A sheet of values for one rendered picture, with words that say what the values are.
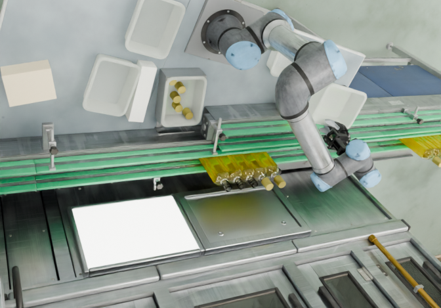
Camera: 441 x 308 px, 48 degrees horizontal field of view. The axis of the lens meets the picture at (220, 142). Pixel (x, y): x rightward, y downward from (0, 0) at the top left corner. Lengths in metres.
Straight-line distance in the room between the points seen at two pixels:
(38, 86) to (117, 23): 0.36
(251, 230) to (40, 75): 0.97
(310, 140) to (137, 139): 0.76
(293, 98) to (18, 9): 0.95
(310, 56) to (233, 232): 0.78
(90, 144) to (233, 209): 0.62
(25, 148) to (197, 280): 0.80
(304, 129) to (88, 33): 0.85
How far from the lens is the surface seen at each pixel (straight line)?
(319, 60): 1.51
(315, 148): 1.64
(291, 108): 1.52
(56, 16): 1.86
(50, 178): 1.99
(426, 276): 2.19
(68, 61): 1.93
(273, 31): 1.82
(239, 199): 2.13
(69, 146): 1.99
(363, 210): 2.37
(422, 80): 3.22
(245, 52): 1.85
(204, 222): 1.98
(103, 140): 2.03
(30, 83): 1.87
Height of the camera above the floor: 2.49
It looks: 49 degrees down
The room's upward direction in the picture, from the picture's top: 144 degrees clockwise
